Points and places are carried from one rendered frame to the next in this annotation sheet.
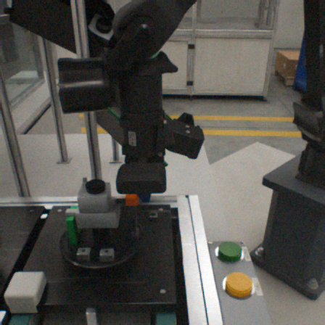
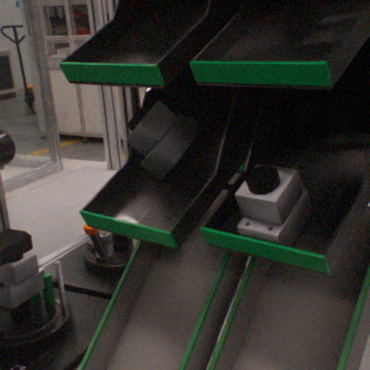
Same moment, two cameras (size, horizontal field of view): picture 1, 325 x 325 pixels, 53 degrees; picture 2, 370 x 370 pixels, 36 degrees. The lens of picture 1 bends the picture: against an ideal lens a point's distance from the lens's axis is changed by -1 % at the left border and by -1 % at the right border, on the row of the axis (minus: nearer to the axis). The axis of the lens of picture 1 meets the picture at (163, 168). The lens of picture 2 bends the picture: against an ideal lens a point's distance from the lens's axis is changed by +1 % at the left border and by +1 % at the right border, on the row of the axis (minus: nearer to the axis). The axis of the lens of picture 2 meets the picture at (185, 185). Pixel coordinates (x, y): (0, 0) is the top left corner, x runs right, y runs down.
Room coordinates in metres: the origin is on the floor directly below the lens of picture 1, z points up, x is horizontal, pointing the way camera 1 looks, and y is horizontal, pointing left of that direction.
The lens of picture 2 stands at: (1.03, -0.42, 1.42)
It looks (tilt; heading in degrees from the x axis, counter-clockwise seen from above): 18 degrees down; 121
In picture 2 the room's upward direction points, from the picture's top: 4 degrees counter-clockwise
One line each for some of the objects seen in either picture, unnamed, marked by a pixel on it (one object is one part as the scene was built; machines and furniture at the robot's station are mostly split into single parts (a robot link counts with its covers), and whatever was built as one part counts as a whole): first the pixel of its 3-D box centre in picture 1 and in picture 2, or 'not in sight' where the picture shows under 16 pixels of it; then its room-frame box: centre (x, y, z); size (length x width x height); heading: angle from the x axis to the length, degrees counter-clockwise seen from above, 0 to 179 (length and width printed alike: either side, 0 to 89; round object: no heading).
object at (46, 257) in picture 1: (104, 249); (24, 334); (0.42, 0.10, 0.96); 0.24 x 0.24 x 0.02; 1
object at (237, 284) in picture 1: (238, 286); not in sight; (0.34, -0.11, 0.96); 0.04 x 0.04 x 0.02
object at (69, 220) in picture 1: (72, 230); (33, 287); (0.41, 0.15, 1.01); 0.01 x 0.01 x 0.05; 1
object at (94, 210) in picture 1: (91, 202); (20, 271); (0.42, 0.11, 1.06); 0.08 x 0.04 x 0.07; 91
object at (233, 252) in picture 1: (229, 253); not in sight; (0.41, -0.11, 0.96); 0.04 x 0.04 x 0.02
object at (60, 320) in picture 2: (102, 241); (22, 323); (0.42, 0.10, 0.98); 0.14 x 0.14 x 0.02
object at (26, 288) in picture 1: (27, 291); not in sight; (0.33, 0.20, 0.97); 0.05 x 0.05 x 0.04; 1
